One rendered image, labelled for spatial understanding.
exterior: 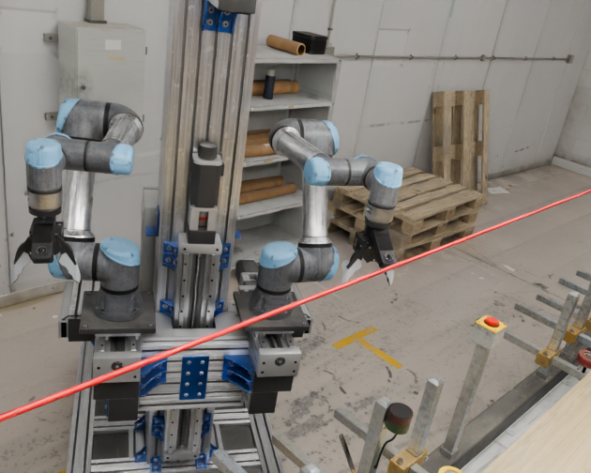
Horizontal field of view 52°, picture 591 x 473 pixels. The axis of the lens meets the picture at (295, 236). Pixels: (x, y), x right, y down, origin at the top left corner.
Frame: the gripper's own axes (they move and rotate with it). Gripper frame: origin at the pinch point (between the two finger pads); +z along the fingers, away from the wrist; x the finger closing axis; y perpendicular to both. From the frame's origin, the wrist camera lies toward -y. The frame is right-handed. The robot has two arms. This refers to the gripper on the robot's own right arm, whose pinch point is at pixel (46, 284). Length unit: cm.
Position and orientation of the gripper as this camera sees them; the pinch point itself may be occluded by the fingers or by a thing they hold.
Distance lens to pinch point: 159.5
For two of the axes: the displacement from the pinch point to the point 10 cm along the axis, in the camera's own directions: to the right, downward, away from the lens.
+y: -2.4, -4.4, 8.7
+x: -9.6, -0.3, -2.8
